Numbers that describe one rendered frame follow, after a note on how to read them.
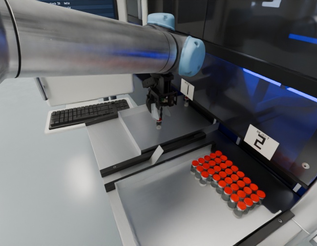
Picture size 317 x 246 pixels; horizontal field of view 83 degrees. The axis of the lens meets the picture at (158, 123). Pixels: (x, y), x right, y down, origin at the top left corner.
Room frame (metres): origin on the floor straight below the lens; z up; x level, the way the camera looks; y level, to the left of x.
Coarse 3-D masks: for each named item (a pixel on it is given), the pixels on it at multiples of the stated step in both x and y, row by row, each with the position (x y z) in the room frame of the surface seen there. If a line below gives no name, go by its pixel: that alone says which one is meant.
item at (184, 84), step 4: (184, 80) 0.67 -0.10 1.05; (184, 84) 0.67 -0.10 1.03; (188, 84) 0.65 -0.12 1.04; (184, 88) 0.67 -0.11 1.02; (192, 88) 0.62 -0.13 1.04; (184, 92) 0.66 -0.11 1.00; (188, 92) 0.64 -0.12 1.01; (192, 92) 0.62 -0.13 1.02; (188, 96) 0.64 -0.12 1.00; (192, 96) 0.61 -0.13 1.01
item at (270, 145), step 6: (252, 126) 0.38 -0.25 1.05; (252, 132) 0.37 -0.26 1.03; (258, 132) 0.36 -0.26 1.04; (246, 138) 0.38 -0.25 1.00; (252, 138) 0.37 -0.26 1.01; (258, 138) 0.35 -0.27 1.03; (270, 138) 0.33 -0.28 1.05; (252, 144) 0.36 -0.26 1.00; (258, 144) 0.35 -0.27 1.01; (264, 144) 0.34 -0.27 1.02; (270, 144) 0.33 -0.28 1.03; (276, 144) 0.31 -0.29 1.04; (258, 150) 0.34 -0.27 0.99; (264, 150) 0.33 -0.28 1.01; (270, 150) 0.32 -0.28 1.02; (270, 156) 0.31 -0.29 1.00
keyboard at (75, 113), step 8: (96, 104) 0.85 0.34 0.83; (104, 104) 0.84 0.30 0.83; (112, 104) 0.86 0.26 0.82; (120, 104) 0.85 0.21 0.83; (56, 112) 0.78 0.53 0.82; (64, 112) 0.77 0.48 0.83; (72, 112) 0.77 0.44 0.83; (80, 112) 0.77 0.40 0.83; (88, 112) 0.77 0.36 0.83; (96, 112) 0.77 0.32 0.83; (104, 112) 0.77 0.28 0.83; (112, 112) 0.77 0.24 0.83; (56, 120) 0.70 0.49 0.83; (64, 120) 0.70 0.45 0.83; (72, 120) 0.71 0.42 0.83; (80, 120) 0.71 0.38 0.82
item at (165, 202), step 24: (168, 168) 0.37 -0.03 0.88; (120, 192) 0.29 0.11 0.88; (144, 192) 0.29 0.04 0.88; (168, 192) 0.29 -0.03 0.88; (192, 192) 0.29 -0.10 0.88; (144, 216) 0.22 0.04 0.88; (168, 216) 0.22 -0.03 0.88; (192, 216) 0.22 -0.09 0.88; (216, 216) 0.22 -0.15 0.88; (264, 216) 0.22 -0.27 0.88; (144, 240) 0.17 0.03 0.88; (168, 240) 0.17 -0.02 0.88; (192, 240) 0.17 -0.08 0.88; (216, 240) 0.17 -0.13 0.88; (240, 240) 0.16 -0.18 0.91
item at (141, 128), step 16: (128, 112) 0.67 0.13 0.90; (144, 112) 0.69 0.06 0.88; (176, 112) 0.69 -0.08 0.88; (192, 112) 0.69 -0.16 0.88; (128, 128) 0.53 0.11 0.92; (144, 128) 0.57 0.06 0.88; (176, 128) 0.57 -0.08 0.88; (192, 128) 0.57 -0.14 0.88; (208, 128) 0.55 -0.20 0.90; (144, 144) 0.48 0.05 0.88; (160, 144) 0.45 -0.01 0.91
